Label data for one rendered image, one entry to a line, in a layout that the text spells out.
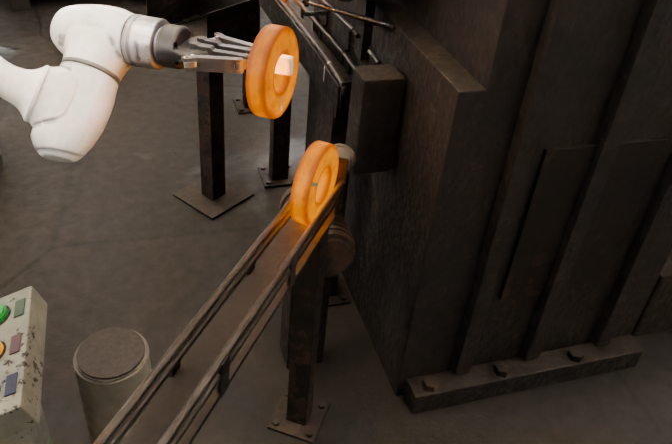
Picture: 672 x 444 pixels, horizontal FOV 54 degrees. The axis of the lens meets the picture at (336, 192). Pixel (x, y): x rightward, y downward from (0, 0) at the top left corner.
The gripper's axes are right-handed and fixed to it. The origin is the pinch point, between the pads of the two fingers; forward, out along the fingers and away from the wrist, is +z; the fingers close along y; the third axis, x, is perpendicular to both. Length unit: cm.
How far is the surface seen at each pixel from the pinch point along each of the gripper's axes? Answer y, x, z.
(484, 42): -21.2, 0.6, 32.5
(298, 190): 7.5, -19.3, 7.4
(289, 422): 2, -92, 3
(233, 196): -76, -89, -49
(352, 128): -28.5, -25.9, 6.6
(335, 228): -9.9, -39.7, 9.1
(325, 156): 0.6, -15.9, 9.9
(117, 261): -33, -89, -67
